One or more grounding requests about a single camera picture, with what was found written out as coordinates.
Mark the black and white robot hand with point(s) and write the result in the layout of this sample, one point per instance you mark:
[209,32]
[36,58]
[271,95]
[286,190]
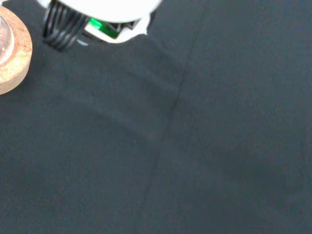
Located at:
[102,9]

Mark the black bench cloth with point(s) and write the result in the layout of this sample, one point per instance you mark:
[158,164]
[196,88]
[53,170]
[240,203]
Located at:
[170,134]

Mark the small round-bottom glass flask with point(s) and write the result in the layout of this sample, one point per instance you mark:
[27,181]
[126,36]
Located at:
[5,41]

